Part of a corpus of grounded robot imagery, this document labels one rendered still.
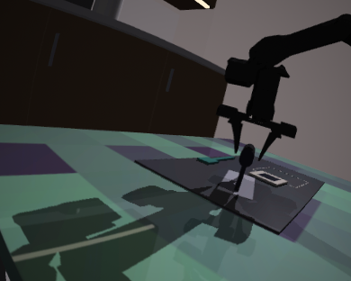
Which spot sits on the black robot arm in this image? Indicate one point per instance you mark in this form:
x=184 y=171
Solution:
x=259 y=70

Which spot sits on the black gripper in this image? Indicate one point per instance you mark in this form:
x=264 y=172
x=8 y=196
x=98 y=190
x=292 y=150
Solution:
x=261 y=105

